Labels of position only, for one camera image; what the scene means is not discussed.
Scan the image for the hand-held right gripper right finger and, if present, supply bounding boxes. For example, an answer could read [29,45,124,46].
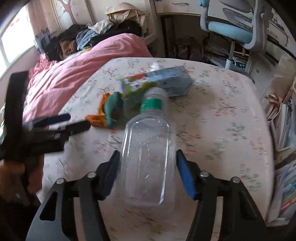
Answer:
[176,149,267,241]

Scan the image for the beige cloth bag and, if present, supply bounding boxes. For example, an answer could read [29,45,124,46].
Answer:
[105,2,149,33]

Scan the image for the brown garment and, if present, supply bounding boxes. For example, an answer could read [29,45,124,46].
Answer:
[59,40,77,60]

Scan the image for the stack of papers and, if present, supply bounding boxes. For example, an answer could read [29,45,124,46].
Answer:
[270,97,295,151]

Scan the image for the blue milk carton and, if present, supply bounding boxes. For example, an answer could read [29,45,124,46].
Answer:
[120,65,194,98]

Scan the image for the person's left hand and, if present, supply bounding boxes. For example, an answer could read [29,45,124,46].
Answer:
[0,161,43,193]

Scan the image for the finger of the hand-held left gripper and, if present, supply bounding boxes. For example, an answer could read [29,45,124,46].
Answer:
[23,113,71,130]
[47,120,91,142]

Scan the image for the white garment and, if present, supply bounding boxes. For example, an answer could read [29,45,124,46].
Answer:
[87,19,115,34]

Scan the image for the pink duvet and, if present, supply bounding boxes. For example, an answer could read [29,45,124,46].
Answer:
[22,33,153,121]

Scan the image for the clear plastic bottle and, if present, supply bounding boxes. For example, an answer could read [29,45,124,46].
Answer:
[114,87,177,207]

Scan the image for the pile of clothes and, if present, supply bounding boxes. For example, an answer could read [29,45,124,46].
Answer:
[25,0,158,40]

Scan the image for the green snack wrapper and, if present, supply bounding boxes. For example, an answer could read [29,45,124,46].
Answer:
[104,91,144,129]

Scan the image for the camouflage bag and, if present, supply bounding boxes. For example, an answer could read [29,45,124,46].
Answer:
[173,37,204,62]

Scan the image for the black garment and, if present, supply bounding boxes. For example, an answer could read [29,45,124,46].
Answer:
[90,20,144,47]

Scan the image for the blue denim jeans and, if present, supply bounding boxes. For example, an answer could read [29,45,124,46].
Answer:
[75,28,98,51]

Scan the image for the white desk with drawers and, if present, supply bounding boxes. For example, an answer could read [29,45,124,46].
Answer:
[154,0,290,47]

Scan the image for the window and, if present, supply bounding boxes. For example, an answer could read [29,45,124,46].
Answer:
[0,6,36,77]

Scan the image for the orange snack wrapper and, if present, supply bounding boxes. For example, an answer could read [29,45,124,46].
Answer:
[85,93,112,128]

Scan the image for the row of blue books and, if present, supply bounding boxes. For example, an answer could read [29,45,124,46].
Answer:
[275,162,296,221]

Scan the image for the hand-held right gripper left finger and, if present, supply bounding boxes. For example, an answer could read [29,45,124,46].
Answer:
[25,150,121,241]

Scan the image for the blue grey desk chair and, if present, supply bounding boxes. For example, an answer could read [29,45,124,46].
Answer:
[199,0,274,70]

